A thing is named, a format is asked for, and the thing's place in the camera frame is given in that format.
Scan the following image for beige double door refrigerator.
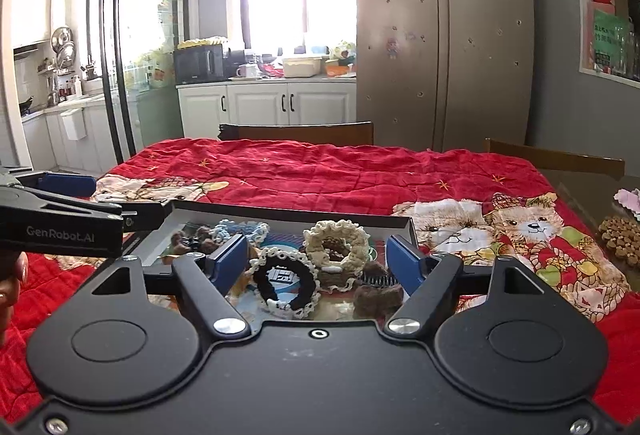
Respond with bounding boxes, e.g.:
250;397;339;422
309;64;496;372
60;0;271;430
351;0;536;151

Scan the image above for red bear printed blanket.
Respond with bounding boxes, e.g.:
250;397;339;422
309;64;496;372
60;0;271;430
0;138;640;416

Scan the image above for pale blue scrunchie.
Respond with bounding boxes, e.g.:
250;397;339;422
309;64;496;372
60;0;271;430
210;219;271;246

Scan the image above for pink crinkled paper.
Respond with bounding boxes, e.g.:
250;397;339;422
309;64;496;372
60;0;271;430
614;188;640;216

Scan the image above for dark brown fuzzy hair tie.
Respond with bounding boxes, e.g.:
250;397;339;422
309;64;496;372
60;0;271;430
170;224;221;253

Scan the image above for white wall niche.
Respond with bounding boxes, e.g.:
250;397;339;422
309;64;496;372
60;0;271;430
575;0;640;88

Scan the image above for brown wooden chair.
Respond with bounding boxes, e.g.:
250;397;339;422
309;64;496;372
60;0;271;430
485;138;626;181

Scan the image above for black microwave oven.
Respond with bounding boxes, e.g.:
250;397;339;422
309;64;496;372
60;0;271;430
173;45;231;86

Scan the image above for green sign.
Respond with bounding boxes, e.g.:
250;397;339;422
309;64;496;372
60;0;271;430
592;12;631;71

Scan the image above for dark brown fuzzy ball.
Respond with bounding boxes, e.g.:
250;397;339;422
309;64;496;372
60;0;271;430
352;285;403;318

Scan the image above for white hanging bin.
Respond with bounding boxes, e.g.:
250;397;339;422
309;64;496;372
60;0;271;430
60;108;87;141

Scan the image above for black kettle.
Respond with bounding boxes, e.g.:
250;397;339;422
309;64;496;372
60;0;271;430
223;49;246;78

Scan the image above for white storage box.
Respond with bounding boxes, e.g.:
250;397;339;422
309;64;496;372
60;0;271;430
282;56;321;78

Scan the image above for person's left hand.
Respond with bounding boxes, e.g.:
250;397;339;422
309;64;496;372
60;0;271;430
0;251;29;341

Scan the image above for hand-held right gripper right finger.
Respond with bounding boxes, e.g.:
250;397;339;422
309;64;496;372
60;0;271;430
386;235;546;336

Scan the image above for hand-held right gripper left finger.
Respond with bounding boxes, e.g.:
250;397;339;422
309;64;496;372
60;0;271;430
92;234;251;336

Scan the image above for clear drinking glasses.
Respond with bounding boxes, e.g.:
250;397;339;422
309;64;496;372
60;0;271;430
612;22;640;78

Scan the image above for white kitchen cabinet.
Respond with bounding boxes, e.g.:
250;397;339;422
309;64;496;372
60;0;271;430
176;82;358;141

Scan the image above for black rimmed shallow tray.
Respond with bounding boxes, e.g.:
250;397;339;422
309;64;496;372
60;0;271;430
122;199;422;323

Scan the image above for black lace edged scrunchie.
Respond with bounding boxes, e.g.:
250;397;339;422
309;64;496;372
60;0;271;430
248;246;321;320

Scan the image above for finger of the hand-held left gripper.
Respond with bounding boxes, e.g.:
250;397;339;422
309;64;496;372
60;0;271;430
0;168;97;199
107;201;172;232

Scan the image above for cream ruffled scrunchie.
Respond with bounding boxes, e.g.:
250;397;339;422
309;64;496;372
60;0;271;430
303;219;370;273

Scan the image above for steel pot lids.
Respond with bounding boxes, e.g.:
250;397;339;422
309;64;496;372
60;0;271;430
50;26;76;66

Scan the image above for black framed glass door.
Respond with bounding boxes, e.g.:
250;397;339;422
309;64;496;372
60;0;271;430
82;0;201;166

